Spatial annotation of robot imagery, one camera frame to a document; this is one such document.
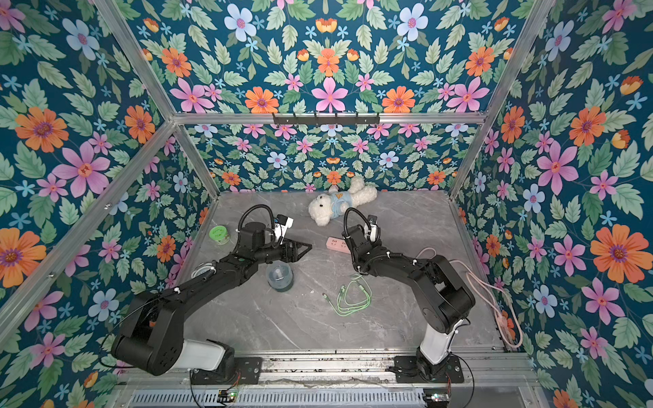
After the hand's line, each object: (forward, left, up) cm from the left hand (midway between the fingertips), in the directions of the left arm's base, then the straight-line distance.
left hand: (308, 244), depth 83 cm
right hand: (+7, -24, -8) cm, 26 cm away
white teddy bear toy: (+23, -5, -8) cm, 25 cm away
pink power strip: (+8, -10, -13) cm, 18 cm away
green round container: (+17, +38, -12) cm, 43 cm away
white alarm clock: (+1, +39, -12) cm, 41 cm away
